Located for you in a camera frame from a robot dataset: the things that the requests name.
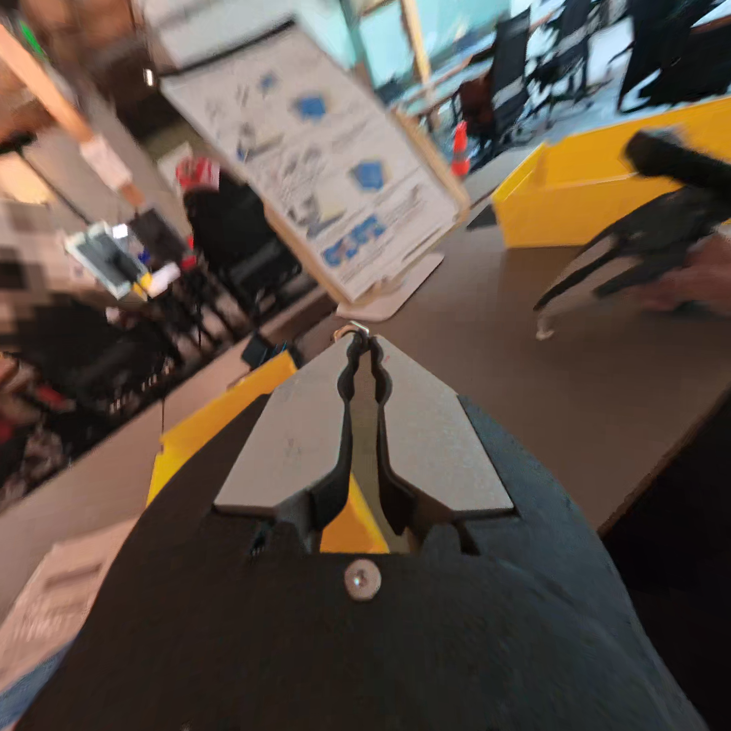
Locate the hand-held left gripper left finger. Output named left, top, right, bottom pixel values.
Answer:
left=213, top=334, right=359, bottom=533

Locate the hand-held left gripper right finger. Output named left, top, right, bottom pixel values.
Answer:
left=369, top=336, right=516, bottom=536

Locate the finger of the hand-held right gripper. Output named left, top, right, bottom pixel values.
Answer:
left=537, top=250, right=638, bottom=342
left=533, top=234, right=627, bottom=313

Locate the yellow plastic storage bin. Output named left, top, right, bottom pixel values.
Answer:
left=491, top=96, right=731, bottom=249
left=145, top=350, right=390, bottom=556

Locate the person's right hand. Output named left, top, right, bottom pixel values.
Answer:
left=642, top=233, right=731, bottom=318

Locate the black charging case with display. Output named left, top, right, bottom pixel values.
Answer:
left=241, top=333, right=300, bottom=372

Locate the orange traffic cone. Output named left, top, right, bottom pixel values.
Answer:
left=450, top=119, right=472, bottom=179

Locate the instruction sheet on wooden stand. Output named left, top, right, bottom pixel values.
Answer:
left=143, top=11, right=472, bottom=322

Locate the black office chair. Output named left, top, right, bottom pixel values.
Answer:
left=488, top=8, right=535, bottom=135

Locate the printed instruction sheet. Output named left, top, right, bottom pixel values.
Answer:
left=160, top=26, right=460, bottom=302

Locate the laminated printed sheet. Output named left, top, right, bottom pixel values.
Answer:
left=0, top=514, right=140, bottom=692

